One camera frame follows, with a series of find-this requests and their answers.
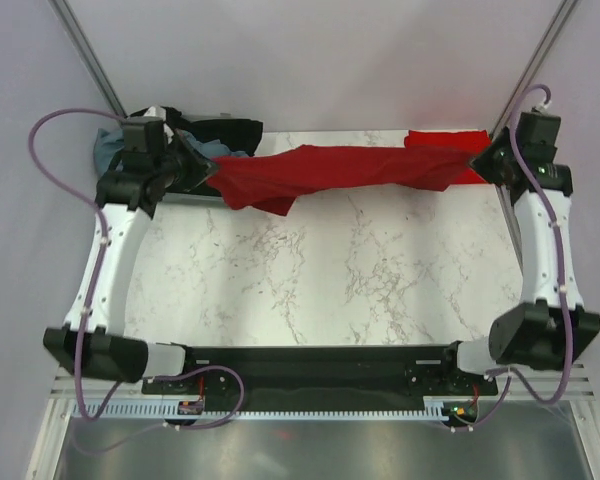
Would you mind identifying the dark red t shirt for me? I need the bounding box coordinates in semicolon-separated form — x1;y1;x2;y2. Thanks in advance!
208;145;472;216

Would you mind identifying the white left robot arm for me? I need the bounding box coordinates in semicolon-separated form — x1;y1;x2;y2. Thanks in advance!
43;116;218;393

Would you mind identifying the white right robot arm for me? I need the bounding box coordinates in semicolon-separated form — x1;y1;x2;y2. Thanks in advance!
437;110;600;394

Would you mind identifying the folded bright red t shirt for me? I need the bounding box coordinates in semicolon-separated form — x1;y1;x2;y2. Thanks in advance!
404;130;491;186

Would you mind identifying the grey plastic laundry bin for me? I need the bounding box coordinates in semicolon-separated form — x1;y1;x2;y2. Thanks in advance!
99;113;264;204

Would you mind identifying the black t shirt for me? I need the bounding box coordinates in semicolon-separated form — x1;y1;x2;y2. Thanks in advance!
124;105;264;194

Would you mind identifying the blue grey t shirt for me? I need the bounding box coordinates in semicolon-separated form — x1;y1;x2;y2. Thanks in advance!
93;129;247;177

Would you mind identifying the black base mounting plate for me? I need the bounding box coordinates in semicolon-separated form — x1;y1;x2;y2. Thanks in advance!
142;344;498;409

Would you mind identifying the right corner aluminium post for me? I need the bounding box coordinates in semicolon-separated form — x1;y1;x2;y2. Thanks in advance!
489;0;581;139

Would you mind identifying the corner aluminium post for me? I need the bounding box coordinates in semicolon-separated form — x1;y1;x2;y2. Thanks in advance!
48;0;127;116
489;0;581;139

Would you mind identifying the left corner aluminium post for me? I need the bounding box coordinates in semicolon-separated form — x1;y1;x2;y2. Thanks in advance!
48;0;127;116

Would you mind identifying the aluminium frame rail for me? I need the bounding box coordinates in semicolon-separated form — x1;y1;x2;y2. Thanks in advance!
49;363;594;401

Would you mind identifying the white slotted cable duct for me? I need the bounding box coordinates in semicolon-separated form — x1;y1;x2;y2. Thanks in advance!
72;394;481;420

